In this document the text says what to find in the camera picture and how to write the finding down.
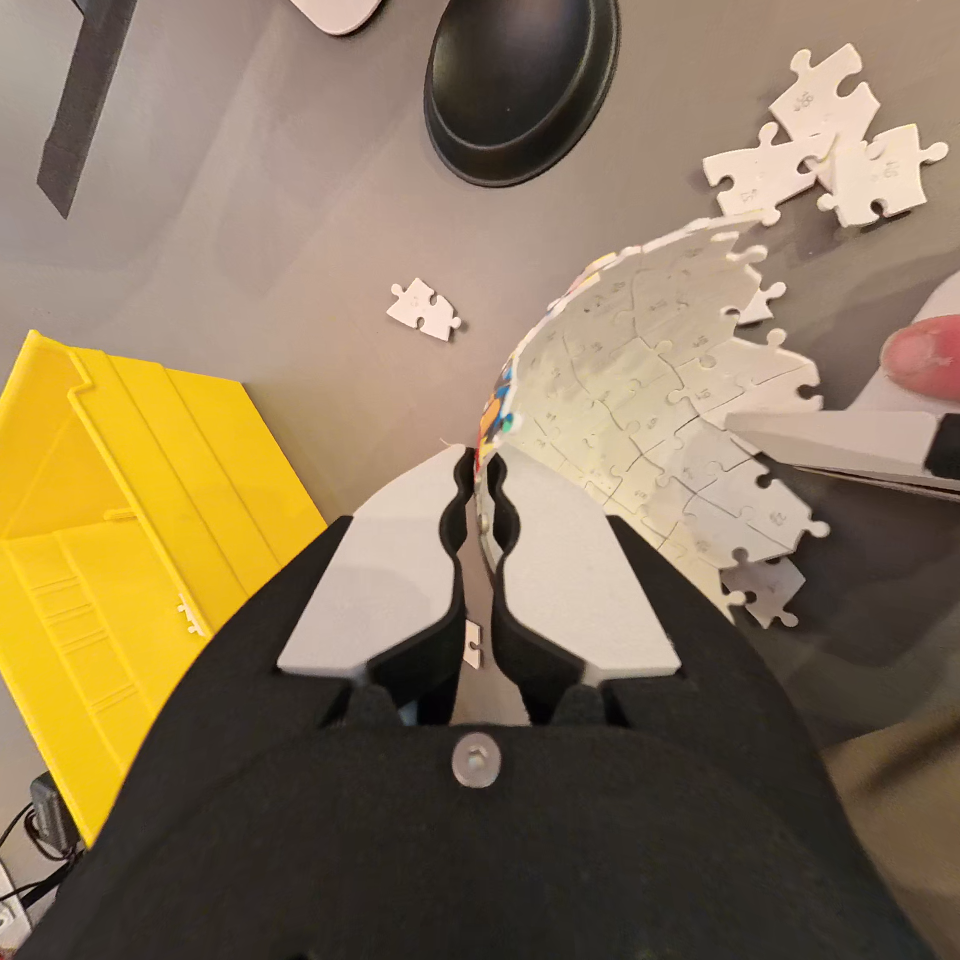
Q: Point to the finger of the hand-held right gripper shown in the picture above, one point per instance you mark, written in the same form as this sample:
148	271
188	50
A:
915	486
840	442

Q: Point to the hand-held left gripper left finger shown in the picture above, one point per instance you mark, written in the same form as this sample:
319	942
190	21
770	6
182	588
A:
375	600

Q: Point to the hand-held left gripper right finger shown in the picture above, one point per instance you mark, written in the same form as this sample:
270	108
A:
585	600

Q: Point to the colourful puzzle ball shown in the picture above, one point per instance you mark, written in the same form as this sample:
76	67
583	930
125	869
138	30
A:
600	390

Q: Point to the white-backed puzzle piece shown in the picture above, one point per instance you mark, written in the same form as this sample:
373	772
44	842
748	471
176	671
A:
776	592
817	94
472	645
757	176
874	180
421	309

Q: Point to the person's right hand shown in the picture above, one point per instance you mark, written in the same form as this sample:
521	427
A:
926	356

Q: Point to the yellow plastic bin stack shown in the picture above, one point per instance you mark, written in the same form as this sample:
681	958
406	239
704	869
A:
112	525

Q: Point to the small black device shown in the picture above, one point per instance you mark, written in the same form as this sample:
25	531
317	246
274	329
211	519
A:
51	810

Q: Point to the black round stand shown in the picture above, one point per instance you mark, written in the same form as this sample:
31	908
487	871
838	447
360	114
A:
517	90

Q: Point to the black flat mat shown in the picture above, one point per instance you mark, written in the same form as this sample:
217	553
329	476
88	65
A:
86	112

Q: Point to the white rounded object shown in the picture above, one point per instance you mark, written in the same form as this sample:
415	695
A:
337	15

